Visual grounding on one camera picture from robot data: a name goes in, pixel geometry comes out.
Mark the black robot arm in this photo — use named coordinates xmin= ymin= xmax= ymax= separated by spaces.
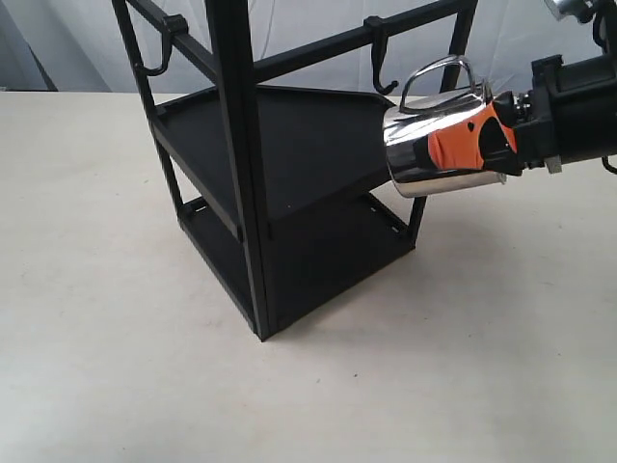
xmin=417 ymin=1 xmax=616 ymax=176

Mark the white backdrop curtain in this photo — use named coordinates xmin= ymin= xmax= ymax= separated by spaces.
xmin=1 ymin=1 xmax=600 ymax=94

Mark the black metal shelf rack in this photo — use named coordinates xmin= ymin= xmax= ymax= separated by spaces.
xmin=113 ymin=1 xmax=477 ymax=340

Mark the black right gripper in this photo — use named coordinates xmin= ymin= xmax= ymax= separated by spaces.
xmin=427 ymin=54 xmax=616 ymax=177

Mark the black metal rail hook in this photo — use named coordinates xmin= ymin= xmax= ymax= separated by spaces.
xmin=363 ymin=15 xmax=399 ymax=95
xmin=134 ymin=14 xmax=189 ymax=77

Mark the shiny steel mug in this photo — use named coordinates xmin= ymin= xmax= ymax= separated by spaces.
xmin=383 ymin=55 xmax=507 ymax=199

